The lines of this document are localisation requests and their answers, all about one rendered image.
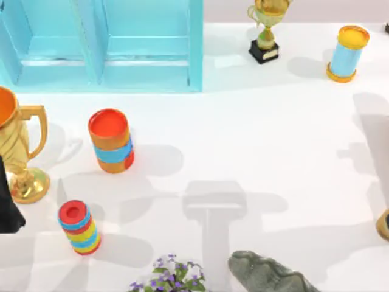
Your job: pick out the blue and yellow can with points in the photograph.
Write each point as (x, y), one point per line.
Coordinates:
(346, 57)

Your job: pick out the light blue rack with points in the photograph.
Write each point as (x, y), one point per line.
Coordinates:
(146, 45)

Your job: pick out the large gold trophy orange inside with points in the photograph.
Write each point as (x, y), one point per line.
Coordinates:
(15, 146)

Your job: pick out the stack of coloured rings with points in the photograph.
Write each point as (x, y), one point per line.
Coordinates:
(79, 228)

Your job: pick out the grey green rock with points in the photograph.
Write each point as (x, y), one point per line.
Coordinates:
(267, 275)

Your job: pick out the orange and blue can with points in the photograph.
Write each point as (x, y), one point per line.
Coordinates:
(112, 146)

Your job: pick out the gold cup with dark inside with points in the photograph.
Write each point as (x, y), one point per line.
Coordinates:
(383, 225)

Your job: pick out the gold trophy on black base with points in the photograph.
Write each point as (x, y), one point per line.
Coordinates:
(267, 33)

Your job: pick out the purple flower plant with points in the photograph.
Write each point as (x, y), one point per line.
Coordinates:
(173, 278)

